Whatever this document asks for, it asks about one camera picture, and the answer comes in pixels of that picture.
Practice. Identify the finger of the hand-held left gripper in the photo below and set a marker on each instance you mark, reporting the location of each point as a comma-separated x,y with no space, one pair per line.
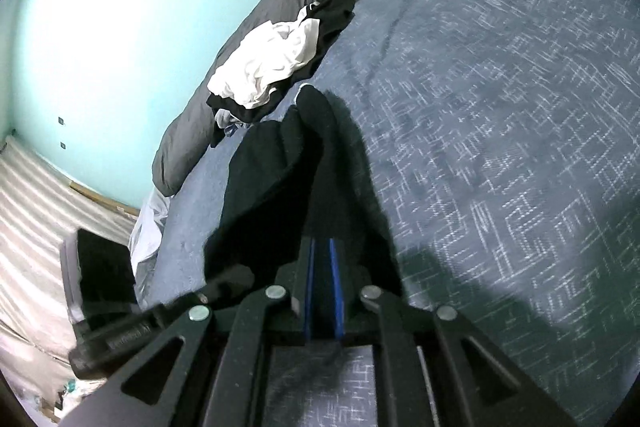
230,279

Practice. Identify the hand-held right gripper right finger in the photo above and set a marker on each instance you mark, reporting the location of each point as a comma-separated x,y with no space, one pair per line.
337,297

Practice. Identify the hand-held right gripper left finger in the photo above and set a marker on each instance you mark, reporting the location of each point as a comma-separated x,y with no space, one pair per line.
309,297

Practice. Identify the black sweatshirt with white collar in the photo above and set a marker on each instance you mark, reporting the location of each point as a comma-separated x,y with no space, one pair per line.
270,187

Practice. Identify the black flat screen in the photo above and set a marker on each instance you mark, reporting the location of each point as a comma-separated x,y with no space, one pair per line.
102,267

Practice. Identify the pale lavender bed sheet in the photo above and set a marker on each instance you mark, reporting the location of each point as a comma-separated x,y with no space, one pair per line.
147,232

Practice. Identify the striped white curtain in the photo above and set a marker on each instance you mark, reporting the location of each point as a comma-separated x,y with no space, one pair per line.
35,232

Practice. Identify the wooden rod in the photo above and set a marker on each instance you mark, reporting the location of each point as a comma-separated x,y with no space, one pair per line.
100,197

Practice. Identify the grey garment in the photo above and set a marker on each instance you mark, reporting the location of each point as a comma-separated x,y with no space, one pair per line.
226,123

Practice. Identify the blue patterned bedspread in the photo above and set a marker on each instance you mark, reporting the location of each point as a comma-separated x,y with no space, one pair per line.
500,132

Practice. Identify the black garment with white trim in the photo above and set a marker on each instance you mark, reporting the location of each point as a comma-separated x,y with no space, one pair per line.
332,19

